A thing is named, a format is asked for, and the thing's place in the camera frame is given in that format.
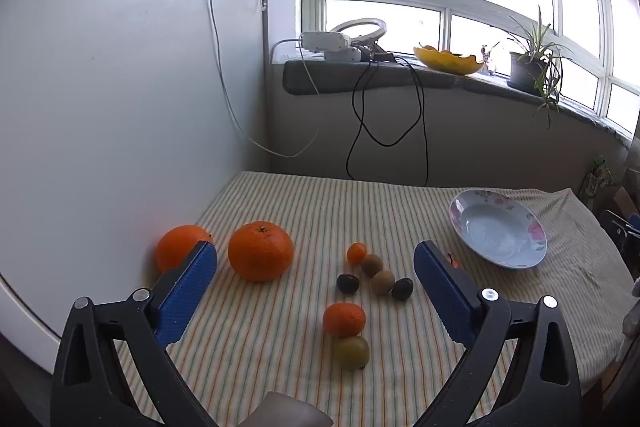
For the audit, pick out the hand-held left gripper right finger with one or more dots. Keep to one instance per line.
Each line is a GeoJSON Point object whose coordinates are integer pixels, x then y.
{"type": "Point", "coordinates": [445, 302]}

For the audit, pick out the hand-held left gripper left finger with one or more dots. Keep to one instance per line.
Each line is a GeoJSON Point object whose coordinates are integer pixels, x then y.
{"type": "Point", "coordinates": [185, 297]}

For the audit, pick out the small red tomato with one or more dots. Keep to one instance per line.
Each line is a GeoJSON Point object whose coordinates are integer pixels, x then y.
{"type": "Point", "coordinates": [454, 263]}

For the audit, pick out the small dark purple fruit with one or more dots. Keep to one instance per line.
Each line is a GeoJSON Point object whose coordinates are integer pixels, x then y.
{"type": "Point", "coordinates": [347, 283]}
{"type": "Point", "coordinates": [402, 289]}

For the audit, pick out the large smooth orange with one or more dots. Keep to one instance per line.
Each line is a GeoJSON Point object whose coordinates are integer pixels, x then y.
{"type": "Point", "coordinates": [175, 247]}

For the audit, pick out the small brown round fruit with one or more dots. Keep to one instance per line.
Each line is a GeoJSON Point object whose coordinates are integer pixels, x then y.
{"type": "Point", "coordinates": [372, 265]}
{"type": "Point", "coordinates": [383, 283]}

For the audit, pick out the white floral plate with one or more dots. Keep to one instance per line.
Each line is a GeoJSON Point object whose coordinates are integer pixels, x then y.
{"type": "Point", "coordinates": [495, 232]}

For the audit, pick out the large orange with stem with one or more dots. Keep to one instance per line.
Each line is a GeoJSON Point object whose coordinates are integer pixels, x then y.
{"type": "Point", "coordinates": [260, 252]}

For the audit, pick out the small orange kumquat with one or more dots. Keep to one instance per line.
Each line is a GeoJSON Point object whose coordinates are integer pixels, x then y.
{"type": "Point", "coordinates": [356, 253]}

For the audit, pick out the small mandarin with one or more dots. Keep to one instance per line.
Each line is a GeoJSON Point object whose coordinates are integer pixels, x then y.
{"type": "Point", "coordinates": [344, 320]}

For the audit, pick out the yellow-green round fruit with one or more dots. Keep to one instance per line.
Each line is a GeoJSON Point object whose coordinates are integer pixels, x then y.
{"type": "Point", "coordinates": [351, 352]}

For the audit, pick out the striped tablecloth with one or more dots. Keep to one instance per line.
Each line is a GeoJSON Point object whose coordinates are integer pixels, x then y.
{"type": "Point", "coordinates": [280, 357]}

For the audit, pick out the colourful printed bag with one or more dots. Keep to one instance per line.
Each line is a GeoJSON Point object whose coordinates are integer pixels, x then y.
{"type": "Point", "coordinates": [597, 179]}

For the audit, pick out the white cabinet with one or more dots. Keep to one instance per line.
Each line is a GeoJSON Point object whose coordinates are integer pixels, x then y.
{"type": "Point", "coordinates": [125, 82]}

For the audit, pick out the yellow wavy bowl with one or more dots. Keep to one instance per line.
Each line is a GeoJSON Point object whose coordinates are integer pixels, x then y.
{"type": "Point", "coordinates": [445, 62]}

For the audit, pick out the potted spider plant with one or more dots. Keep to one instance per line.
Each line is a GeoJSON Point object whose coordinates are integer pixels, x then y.
{"type": "Point", "coordinates": [525, 69]}

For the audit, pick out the grey windowsill cover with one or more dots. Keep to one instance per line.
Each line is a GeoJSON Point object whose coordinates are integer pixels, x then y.
{"type": "Point", "coordinates": [340, 79]}

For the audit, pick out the small twig ornament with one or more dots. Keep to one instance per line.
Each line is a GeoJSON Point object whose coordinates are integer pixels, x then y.
{"type": "Point", "coordinates": [487, 57]}

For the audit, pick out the white plug adapter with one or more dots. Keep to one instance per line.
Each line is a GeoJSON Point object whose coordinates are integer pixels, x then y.
{"type": "Point", "coordinates": [345, 55]}

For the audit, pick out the white power strip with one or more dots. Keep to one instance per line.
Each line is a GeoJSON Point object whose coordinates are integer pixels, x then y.
{"type": "Point", "coordinates": [325, 41]}

